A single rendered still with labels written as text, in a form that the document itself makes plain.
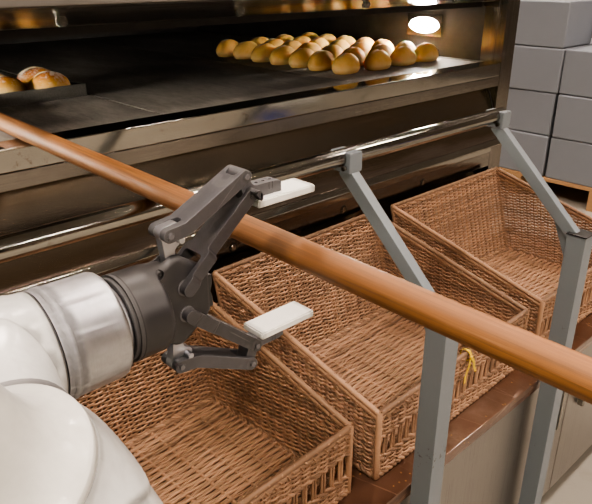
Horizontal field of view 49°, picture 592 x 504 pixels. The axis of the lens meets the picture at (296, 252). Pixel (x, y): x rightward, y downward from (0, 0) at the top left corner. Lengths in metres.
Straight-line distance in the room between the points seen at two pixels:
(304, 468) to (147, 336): 0.62
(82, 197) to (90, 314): 0.78
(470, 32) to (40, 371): 1.96
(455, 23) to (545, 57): 2.38
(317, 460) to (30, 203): 0.66
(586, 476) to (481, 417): 0.90
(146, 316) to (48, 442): 0.20
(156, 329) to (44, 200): 0.74
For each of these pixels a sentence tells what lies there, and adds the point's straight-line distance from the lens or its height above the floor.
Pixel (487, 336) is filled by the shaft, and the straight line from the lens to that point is 0.51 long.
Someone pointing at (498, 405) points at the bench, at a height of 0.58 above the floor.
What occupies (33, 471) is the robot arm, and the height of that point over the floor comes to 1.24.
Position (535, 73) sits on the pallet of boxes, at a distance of 4.65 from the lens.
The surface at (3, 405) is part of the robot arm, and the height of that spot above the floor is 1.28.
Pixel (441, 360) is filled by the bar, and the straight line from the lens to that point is 1.07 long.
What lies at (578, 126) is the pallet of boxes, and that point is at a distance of 4.56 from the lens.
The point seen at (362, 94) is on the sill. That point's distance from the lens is 1.67.
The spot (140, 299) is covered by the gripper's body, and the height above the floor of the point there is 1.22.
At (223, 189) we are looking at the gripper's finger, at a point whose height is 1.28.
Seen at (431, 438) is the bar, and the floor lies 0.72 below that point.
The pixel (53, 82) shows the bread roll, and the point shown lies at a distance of 1.59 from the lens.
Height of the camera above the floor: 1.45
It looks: 24 degrees down
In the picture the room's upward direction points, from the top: straight up
